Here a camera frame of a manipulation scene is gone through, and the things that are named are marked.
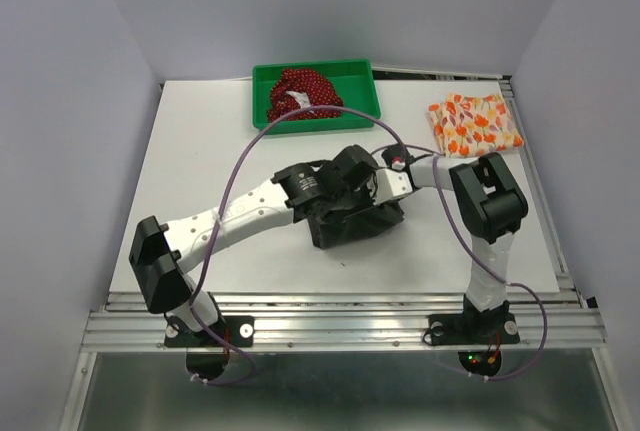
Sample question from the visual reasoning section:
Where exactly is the dark grey dotted skirt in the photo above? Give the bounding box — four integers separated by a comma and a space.
307, 202, 404, 250

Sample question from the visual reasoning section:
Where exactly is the red polka dot skirt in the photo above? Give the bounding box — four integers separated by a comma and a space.
267, 68, 344, 122

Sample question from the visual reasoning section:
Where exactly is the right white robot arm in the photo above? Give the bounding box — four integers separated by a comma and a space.
409, 152, 529, 346

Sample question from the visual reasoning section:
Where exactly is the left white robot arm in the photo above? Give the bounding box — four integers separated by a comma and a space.
129, 145, 381, 345

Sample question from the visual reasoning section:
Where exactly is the folded orange floral skirt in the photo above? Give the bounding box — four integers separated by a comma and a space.
426, 93, 524, 158

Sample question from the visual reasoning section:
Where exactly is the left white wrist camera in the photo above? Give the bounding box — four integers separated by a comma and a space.
373, 168, 413, 205

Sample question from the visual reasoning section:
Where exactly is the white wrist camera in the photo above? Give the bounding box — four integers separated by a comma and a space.
373, 168, 413, 205
381, 145, 411, 171

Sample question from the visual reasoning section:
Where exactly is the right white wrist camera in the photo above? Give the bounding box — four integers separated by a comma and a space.
381, 145, 411, 171

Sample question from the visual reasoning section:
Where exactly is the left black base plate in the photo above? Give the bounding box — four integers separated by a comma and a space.
164, 315, 254, 349

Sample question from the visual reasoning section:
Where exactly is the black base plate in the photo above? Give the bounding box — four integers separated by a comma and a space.
164, 315, 254, 349
422, 313, 521, 347

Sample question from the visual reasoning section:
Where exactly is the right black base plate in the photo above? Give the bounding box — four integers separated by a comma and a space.
422, 313, 521, 347

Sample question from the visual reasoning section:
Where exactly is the aluminium rail frame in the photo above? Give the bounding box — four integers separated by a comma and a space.
60, 280, 633, 430

